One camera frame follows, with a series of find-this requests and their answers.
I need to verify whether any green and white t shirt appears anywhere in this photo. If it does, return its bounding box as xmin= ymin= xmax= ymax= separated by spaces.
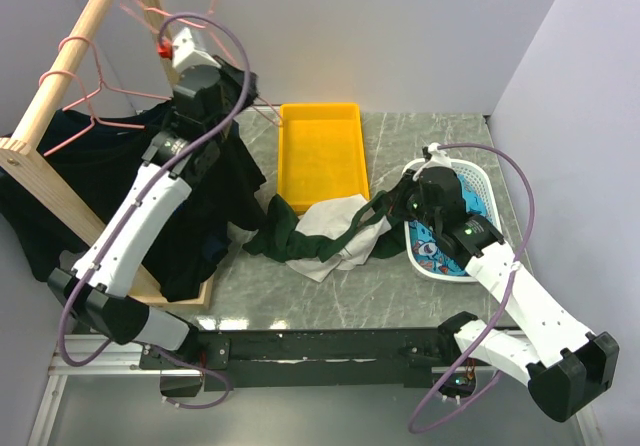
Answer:
xmin=243 ymin=190 xmax=405 ymax=282

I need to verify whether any yellow plastic tray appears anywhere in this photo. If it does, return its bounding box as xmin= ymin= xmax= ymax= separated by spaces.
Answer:
xmin=277 ymin=103 xmax=370 ymax=214

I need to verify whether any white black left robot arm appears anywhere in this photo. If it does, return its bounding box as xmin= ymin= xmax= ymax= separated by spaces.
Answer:
xmin=48 ymin=61 xmax=257 ymax=368

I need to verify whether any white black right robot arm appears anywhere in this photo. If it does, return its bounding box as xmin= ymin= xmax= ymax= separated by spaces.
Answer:
xmin=390 ymin=166 xmax=620 ymax=422

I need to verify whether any dark navy t shirt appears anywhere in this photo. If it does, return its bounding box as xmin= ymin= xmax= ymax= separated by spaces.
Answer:
xmin=41 ymin=100 xmax=172 ymax=145

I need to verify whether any black daisy t shirt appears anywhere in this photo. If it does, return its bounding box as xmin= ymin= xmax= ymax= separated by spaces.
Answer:
xmin=1 ymin=127 xmax=265 ymax=302

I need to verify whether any blue shark print cloth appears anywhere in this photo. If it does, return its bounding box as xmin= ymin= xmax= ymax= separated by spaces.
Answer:
xmin=408 ymin=174 xmax=488 ymax=281

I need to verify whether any white plastic basket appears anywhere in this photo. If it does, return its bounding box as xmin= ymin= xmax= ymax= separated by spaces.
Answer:
xmin=404 ymin=159 xmax=502 ymax=284

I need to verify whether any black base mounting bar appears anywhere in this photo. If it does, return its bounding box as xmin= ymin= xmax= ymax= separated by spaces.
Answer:
xmin=139 ymin=327 xmax=461 ymax=399

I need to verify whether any wooden clothes rack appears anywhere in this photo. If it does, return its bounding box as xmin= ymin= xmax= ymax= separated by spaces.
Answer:
xmin=0 ymin=0 xmax=216 ymax=310

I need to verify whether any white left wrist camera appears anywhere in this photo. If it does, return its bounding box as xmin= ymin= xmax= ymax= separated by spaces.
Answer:
xmin=157 ymin=27 xmax=220 ymax=73

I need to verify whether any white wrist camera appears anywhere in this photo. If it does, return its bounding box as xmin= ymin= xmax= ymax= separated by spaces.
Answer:
xmin=157 ymin=27 xmax=220 ymax=73
xmin=412 ymin=142 xmax=453 ymax=182

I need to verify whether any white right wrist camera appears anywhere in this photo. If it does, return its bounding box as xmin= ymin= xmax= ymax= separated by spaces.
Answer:
xmin=412 ymin=142 xmax=453 ymax=182

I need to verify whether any pink wire hanger front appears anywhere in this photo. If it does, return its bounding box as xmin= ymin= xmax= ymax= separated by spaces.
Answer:
xmin=38 ymin=70 xmax=144 ymax=157

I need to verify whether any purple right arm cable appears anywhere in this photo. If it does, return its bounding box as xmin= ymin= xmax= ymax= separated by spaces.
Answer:
xmin=407 ymin=143 xmax=537 ymax=434

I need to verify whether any aluminium rail frame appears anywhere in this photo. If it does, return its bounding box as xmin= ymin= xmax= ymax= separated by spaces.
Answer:
xmin=27 ymin=344 xmax=198 ymax=446

